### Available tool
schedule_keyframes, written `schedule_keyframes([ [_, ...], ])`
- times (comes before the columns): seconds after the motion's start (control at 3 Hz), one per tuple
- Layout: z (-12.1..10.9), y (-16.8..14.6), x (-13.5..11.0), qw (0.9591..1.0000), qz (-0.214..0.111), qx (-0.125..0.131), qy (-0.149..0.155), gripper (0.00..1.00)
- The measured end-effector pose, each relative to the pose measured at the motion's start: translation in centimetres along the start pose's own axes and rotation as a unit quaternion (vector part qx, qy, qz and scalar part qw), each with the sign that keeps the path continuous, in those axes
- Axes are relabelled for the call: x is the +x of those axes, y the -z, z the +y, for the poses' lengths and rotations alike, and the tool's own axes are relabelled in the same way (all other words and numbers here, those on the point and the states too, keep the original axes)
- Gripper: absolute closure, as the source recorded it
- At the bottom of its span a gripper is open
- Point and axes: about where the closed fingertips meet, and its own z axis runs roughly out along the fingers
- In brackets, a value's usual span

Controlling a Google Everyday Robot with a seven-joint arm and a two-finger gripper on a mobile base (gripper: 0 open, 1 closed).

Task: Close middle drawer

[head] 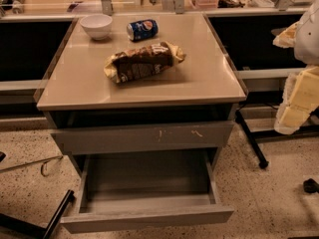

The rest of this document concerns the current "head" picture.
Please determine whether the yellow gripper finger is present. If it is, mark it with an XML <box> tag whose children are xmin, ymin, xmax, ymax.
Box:
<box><xmin>273</xmin><ymin>23</ymin><xmax>297</xmax><ymax>48</ymax></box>
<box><xmin>278</xmin><ymin>67</ymin><xmax>319</xmax><ymax>129</ymax></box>

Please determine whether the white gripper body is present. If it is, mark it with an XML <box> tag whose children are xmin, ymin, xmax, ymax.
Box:
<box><xmin>273</xmin><ymin>71</ymin><xmax>319</xmax><ymax>136</ymax></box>

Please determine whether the grey drawer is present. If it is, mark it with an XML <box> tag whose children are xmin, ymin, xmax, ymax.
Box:
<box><xmin>51</xmin><ymin>120</ymin><xmax>234</xmax><ymax>155</ymax></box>
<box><xmin>61</xmin><ymin>149</ymin><xmax>233</xmax><ymax>233</ymax></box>

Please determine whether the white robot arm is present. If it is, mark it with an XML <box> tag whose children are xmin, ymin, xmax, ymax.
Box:
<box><xmin>273</xmin><ymin>0</ymin><xmax>319</xmax><ymax>134</ymax></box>

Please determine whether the grey top drawer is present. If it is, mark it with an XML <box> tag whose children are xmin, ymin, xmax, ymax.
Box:
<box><xmin>51</xmin><ymin>120</ymin><xmax>234</xmax><ymax>155</ymax></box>

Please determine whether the grey drawer cabinet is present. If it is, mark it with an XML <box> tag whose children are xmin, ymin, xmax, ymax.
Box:
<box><xmin>38</xmin><ymin>14</ymin><xmax>246</xmax><ymax>169</ymax></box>

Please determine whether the black table leg right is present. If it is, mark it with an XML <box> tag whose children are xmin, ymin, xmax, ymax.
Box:
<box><xmin>235</xmin><ymin>111</ymin><xmax>268</xmax><ymax>169</ymax></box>

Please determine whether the black table leg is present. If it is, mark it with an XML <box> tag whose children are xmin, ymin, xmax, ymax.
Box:
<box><xmin>0</xmin><ymin>189</ymin><xmax>75</xmax><ymax>239</ymax></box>
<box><xmin>235</xmin><ymin>111</ymin><xmax>268</xmax><ymax>169</ymax></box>

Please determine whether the black caster wheel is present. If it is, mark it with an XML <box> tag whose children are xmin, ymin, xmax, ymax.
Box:
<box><xmin>303</xmin><ymin>178</ymin><xmax>319</xmax><ymax>193</ymax></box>

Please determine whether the blue pepsi can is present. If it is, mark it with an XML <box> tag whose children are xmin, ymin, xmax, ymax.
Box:
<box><xmin>127</xmin><ymin>19</ymin><xmax>159</xmax><ymax>42</ymax></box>

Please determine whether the brown chip bag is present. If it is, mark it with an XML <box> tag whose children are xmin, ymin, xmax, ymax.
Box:
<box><xmin>104</xmin><ymin>42</ymin><xmax>185</xmax><ymax>84</ymax></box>

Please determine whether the white ceramic bowl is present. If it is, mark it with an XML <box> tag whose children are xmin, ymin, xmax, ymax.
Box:
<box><xmin>80</xmin><ymin>14</ymin><xmax>113</xmax><ymax>40</ymax></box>

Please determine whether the black table leg left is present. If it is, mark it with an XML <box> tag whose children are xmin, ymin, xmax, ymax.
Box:
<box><xmin>0</xmin><ymin>189</ymin><xmax>75</xmax><ymax>239</ymax></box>

